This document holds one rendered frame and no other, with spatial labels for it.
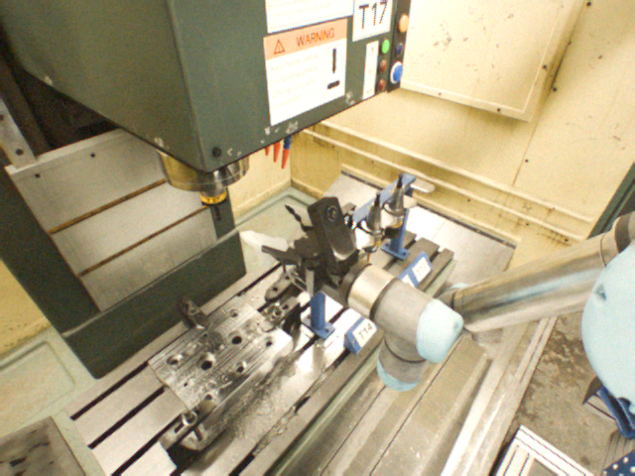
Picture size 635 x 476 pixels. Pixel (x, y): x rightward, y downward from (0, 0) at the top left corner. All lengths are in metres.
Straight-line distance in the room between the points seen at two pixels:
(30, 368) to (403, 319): 1.52
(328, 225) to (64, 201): 0.77
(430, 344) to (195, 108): 0.39
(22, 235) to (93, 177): 0.23
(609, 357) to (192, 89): 0.42
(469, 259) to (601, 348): 1.31
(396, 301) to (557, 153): 1.03
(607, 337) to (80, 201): 1.09
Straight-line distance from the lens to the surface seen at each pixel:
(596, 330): 0.31
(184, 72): 0.43
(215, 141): 0.46
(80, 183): 1.12
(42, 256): 1.23
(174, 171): 0.67
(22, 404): 1.72
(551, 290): 0.51
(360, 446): 1.17
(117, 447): 1.10
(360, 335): 1.09
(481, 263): 1.61
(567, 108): 1.40
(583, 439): 2.32
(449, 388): 1.31
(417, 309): 0.51
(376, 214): 0.95
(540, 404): 2.31
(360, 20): 0.62
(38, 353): 1.83
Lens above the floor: 1.84
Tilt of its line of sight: 40 degrees down
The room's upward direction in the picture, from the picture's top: 1 degrees clockwise
